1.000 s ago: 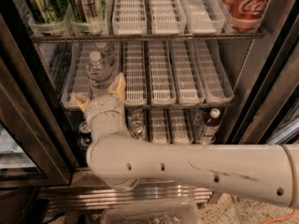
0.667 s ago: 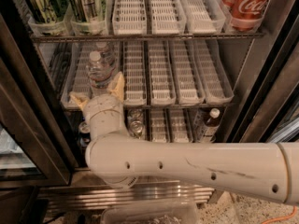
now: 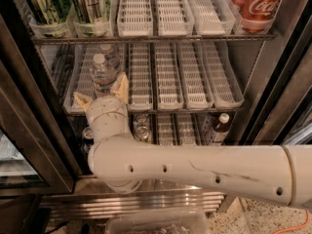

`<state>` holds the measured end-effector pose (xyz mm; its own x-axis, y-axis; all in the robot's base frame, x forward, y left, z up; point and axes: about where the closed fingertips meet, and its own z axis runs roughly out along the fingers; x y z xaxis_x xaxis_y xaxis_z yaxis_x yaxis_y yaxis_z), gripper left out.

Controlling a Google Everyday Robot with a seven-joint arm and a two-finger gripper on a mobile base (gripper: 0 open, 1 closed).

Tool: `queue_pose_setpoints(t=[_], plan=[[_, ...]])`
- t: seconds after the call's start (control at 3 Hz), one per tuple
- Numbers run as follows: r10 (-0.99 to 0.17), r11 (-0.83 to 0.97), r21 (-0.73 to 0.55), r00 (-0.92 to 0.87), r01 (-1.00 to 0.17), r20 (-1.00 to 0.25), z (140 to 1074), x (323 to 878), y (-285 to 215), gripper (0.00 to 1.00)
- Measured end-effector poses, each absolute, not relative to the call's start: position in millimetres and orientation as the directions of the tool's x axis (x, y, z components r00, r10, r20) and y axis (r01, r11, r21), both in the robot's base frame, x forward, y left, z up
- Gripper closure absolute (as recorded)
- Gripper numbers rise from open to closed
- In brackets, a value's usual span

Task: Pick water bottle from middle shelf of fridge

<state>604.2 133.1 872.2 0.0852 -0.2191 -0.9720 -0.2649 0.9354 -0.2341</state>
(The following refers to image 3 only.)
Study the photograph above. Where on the middle shelf tray far left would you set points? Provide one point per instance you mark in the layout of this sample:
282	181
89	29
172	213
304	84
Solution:
80	80

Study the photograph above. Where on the silver soda can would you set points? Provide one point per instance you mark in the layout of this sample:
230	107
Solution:
142	133
141	119

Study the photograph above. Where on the green drink can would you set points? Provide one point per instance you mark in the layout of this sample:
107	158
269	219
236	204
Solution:
92	15
44	4

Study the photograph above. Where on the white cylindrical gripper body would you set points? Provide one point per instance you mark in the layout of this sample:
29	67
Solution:
105	107

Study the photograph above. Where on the front blue Pepsi can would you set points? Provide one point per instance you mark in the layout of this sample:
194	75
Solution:
87	138

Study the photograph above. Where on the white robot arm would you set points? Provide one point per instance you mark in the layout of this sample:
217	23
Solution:
278	174

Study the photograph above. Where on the top shelf cola tray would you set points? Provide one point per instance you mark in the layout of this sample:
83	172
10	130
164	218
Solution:
237	25

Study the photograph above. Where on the brown bottle with white cap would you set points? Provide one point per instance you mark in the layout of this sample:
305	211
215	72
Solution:
220	129

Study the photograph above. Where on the clear plastic bin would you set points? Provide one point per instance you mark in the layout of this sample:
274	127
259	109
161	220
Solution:
159	222

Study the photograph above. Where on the stainless steel fridge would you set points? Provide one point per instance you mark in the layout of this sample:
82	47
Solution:
274	77

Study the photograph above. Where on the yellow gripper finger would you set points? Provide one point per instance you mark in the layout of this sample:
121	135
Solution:
83	100
120	87

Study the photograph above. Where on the wire shelf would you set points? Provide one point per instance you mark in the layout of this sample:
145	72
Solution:
153	39
182	111

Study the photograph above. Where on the clear water bottle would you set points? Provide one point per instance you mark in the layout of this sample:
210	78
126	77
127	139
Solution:
111	53
103	75

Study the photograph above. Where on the rear silver soda can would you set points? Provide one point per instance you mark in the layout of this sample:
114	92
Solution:
141	119

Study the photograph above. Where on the middle wire shelf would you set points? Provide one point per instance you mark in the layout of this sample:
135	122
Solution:
182	111

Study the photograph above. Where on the fridge glass door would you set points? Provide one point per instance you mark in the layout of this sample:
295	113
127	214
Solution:
40	170

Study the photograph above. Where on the middle shelf water bottle tray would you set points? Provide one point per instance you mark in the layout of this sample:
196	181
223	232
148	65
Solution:
121	59

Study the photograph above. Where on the front silver soda can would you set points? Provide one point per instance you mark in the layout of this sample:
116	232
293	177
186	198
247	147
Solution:
142	133

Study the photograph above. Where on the front red Coca-Cola can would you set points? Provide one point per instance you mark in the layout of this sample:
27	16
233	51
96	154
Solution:
256	14

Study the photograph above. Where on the left green drink can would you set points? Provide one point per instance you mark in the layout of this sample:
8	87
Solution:
44	4

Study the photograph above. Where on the top wire shelf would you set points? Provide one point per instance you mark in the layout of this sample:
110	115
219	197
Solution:
153	39

